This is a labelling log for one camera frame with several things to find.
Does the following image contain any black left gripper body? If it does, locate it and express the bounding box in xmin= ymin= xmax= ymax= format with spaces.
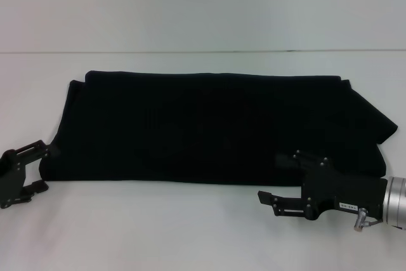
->
xmin=0 ymin=149 xmax=27 ymax=210

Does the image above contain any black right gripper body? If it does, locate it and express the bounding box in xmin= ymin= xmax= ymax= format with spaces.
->
xmin=300 ymin=162 xmax=389 ymax=221

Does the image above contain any black FREE print t-shirt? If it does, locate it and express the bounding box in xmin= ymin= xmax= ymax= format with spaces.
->
xmin=39 ymin=69 xmax=399 ymax=188

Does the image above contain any silver right cable connector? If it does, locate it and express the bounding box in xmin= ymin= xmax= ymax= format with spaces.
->
xmin=353 ymin=208 xmax=369 ymax=232

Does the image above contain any dark right gripper cable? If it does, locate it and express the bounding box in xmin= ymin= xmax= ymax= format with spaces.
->
xmin=364 ymin=215 xmax=385 ymax=227

